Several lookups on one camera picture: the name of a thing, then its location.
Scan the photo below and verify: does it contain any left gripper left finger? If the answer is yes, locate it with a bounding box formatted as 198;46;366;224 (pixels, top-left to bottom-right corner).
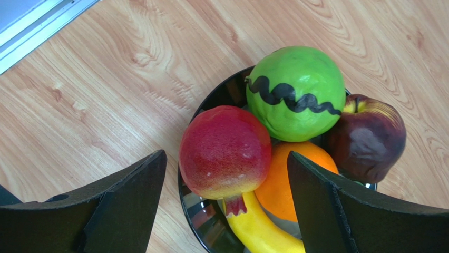
1;150;167;252

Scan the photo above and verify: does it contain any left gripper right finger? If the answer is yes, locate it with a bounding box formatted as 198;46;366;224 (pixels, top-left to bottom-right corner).
287;152;448;252

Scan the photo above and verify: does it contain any orange fruit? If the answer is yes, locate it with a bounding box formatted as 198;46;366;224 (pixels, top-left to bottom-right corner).
255;141;339;222

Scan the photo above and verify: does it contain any red yellow apple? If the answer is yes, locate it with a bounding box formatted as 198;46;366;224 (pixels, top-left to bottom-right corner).
179;105;271;217

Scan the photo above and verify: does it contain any yellow banana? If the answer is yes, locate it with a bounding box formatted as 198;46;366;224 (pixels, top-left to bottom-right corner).
222;192;305;253

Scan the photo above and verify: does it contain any dark purple fruit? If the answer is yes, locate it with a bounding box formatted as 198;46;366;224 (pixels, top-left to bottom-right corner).
323;94;407;183

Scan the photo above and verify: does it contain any black fruit bowl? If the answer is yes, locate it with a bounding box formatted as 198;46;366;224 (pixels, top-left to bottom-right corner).
177;65;378;253

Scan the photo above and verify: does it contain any green striped ball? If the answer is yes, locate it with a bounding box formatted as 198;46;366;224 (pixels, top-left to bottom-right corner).
245;46;346;142

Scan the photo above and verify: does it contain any aluminium frame rail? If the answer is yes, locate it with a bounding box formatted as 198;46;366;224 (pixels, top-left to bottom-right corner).
1;0;98;73

